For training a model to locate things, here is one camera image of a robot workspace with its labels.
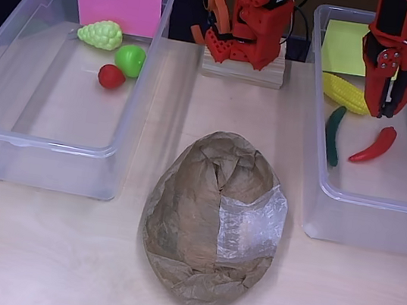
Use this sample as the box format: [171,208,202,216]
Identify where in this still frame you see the wooden base block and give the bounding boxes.
[200,26,290,91]

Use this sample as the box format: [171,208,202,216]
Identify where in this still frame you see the red toy tomato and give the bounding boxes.
[95,62,129,92]

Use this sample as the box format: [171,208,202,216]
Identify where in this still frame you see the black cable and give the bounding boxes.
[280,0,316,49]

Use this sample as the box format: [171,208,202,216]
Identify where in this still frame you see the yellow toy corn cob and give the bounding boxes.
[317,71,375,117]

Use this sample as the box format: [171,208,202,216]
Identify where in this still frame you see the yellow sticky note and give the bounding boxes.
[318,17,373,77]

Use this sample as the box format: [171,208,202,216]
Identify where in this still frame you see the red toy chili pepper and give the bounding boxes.
[347,121,399,168]

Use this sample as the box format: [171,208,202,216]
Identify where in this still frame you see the clear plastic bin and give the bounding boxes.
[0,0,177,207]
[280,2,407,257]

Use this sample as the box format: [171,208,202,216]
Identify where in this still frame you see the green toy apple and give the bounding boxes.
[111,42,149,80]

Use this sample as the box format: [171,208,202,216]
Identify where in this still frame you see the dark green toy cucumber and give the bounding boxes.
[320,104,348,168]

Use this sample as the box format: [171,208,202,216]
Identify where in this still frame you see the crumpled brown paper bag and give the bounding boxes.
[127,121,300,305]

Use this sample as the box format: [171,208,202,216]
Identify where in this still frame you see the pink sticky note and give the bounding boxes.
[67,0,164,40]

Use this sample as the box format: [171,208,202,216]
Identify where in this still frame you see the light green toy grapes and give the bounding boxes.
[75,16,126,53]

